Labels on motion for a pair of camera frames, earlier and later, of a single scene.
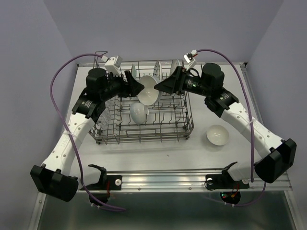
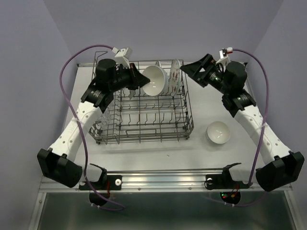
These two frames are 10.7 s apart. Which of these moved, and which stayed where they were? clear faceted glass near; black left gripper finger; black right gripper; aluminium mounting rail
Moved: black right gripper; black left gripper finger
Stayed: clear faceted glass near; aluminium mounting rail
